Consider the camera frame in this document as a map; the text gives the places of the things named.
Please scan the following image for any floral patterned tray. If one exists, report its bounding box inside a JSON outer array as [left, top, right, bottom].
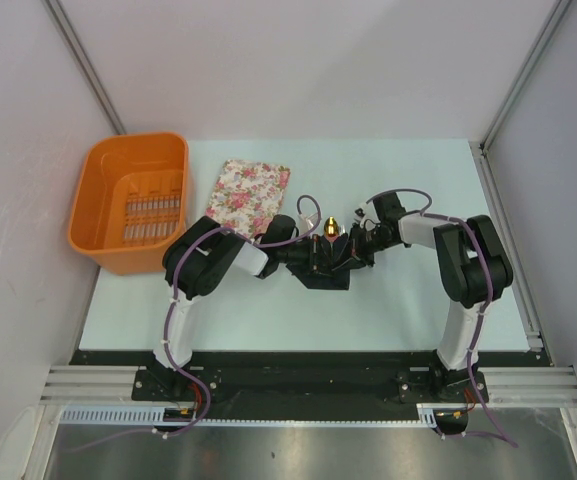
[[205, 159, 291, 239]]

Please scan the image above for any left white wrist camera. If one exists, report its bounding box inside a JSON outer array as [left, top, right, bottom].
[[298, 212, 321, 236]]

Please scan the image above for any black paper napkin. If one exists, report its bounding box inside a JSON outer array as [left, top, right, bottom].
[[286, 233, 374, 291]]

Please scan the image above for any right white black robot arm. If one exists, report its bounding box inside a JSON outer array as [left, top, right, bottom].
[[332, 188, 514, 401]]

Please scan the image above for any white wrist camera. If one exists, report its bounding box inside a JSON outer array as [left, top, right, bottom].
[[298, 212, 321, 236], [354, 203, 370, 227]]

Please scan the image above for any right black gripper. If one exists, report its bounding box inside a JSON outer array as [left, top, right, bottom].
[[333, 222, 398, 272]]

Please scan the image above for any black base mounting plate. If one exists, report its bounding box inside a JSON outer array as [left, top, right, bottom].
[[70, 350, 551, 421]]

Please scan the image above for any orange plastic basket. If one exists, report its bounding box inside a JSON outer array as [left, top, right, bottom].
[[68, 132, 193, 275]]

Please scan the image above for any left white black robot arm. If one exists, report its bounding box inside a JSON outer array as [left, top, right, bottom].
[[147, 215, 349, 400]]

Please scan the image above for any iridescent gold spoon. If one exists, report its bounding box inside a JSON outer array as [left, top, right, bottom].
[[323, 217, 341, 239]]

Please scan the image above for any aluminium front rail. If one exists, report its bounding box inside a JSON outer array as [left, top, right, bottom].
[[37, 364, 142, 406]]

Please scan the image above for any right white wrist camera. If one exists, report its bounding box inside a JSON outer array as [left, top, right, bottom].
[[354, 203, 370, 227]]

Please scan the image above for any white slotted cable duct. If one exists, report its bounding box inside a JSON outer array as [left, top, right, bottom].
[[60, 404, 169, 425]]

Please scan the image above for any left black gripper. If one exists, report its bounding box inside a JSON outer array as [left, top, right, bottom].
[[276, 233, 339, 277]]

